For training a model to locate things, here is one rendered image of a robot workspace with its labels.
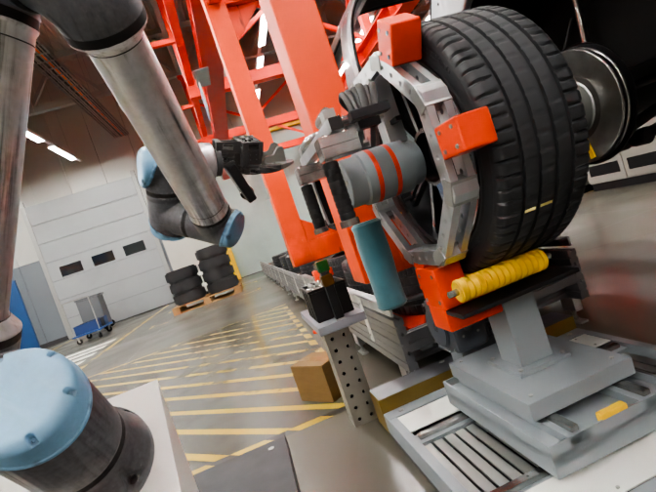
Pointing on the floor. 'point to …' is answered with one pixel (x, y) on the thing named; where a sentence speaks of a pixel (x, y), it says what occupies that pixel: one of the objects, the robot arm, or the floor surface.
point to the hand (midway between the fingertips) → (288, 163)
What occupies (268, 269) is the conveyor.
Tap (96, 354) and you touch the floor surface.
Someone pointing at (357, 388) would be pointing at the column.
